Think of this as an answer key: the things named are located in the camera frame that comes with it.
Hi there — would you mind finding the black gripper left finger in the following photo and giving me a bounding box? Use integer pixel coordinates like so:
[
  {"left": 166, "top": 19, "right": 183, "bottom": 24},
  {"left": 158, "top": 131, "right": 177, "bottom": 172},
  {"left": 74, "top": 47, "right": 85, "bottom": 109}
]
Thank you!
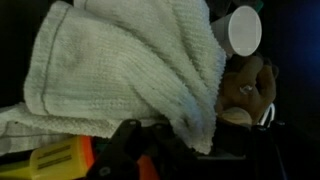
[{"left": 85, "top": 118, "right": 201, "bottom": 180}]

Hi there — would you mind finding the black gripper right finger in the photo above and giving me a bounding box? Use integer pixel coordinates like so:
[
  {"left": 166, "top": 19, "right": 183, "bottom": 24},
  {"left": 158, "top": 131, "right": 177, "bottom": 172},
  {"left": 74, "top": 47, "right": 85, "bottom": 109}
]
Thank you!
[{"left": 216, "top": 119, "right": 295, "bottom": 180}]

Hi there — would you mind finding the white cable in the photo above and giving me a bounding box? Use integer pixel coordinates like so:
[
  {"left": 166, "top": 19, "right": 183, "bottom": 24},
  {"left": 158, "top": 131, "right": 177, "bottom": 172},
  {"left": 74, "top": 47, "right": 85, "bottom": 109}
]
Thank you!
[{"left": 259, "top": 102, "right": 278, "bottom": 127}]

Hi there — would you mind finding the yellow toy bottle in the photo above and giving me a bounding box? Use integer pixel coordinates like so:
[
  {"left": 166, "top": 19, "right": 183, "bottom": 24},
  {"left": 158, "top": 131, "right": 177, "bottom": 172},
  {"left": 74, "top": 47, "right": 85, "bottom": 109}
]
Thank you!
[{"left": 0, "top": 134, "right": 98, "bottom": 180}]

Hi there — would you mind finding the brown plush toy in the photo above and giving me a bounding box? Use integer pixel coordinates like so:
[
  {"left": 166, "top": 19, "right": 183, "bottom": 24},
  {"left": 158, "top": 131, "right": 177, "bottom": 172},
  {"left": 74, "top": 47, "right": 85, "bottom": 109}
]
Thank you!
[{"left": 214, "top": 54, "right": 280, "bottom": 127}]

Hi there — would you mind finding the white terry cloth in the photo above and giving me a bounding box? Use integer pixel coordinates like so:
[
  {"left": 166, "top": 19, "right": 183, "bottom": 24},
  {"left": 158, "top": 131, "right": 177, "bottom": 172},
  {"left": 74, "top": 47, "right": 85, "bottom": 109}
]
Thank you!
[{"left": 0, "top": 0, "right": 228, "bottom": 157}]

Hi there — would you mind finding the white cup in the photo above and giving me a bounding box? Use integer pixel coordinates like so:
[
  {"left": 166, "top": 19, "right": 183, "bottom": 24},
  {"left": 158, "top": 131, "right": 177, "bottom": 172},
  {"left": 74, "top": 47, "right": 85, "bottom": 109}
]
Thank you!
[{"left": 209, "top": 4, "right": 264, "bottom": 58}]

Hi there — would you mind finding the green toy vegetable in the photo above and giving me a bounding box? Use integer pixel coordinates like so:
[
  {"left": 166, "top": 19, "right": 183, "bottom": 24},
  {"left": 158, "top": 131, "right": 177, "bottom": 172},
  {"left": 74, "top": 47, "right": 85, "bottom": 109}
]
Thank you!
[{"left": 254, "top": 0, "right": 265, "bottom": 11}]

